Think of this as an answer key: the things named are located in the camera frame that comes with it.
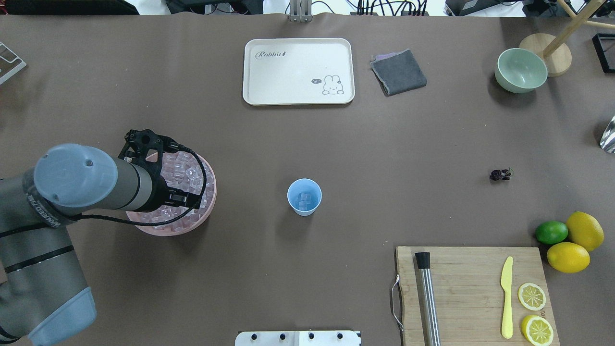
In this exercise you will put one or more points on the yellow plastic knife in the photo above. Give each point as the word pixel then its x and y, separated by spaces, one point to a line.
pixel 506 286

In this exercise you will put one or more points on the steel muddler black tip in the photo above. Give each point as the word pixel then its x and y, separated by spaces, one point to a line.
pixel 425 290

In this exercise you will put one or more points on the grey folded cloth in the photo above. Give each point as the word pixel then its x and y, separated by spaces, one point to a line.
pixel 398 72

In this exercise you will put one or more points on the ice cube in cup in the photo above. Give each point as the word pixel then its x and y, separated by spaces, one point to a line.
pixel 304 201

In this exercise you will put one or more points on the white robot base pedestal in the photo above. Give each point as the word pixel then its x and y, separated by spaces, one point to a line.
pixel 299 338

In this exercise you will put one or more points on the pink bowl of ice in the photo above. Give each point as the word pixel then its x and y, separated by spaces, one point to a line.
pixel 181 170

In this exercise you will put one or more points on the wooden cutting board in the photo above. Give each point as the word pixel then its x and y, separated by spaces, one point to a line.
pixel 468 296

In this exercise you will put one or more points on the cream rabbit tray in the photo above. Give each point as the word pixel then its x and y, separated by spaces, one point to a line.
pixel 298 71

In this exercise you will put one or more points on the whole yellow lemon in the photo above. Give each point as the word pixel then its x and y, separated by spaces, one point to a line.
pixel 568 257
pixel 585 230

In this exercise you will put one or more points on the lemon half slice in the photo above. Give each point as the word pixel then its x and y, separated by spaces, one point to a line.
pixel 537 330
pixel 532 296

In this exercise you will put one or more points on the steel ice scoop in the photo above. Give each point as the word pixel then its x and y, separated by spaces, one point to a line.
pixel 607 140

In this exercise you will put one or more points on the green lime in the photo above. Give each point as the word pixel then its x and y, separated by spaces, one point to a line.
pixel 551 232

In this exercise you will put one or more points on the wooden cup tree stand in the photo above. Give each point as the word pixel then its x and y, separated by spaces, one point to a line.
pixel 552 50

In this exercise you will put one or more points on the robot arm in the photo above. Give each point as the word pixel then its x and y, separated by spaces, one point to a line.
pixel 46 297

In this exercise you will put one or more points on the light blue plastic cup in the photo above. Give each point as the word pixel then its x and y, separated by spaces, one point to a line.
pixel 299 186

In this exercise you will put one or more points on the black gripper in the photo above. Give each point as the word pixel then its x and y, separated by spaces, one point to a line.
pixel 160 193

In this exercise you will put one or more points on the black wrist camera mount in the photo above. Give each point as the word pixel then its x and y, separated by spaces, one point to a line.
pixel 146 148

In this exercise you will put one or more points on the aluminium frame post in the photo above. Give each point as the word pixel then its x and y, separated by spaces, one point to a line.
pixel 300 11

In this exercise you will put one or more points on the mint green bowl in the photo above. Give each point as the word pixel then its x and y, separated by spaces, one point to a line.
pixel 520 71

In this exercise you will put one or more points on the dark cherries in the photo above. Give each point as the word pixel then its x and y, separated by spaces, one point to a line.
pixel 503 175

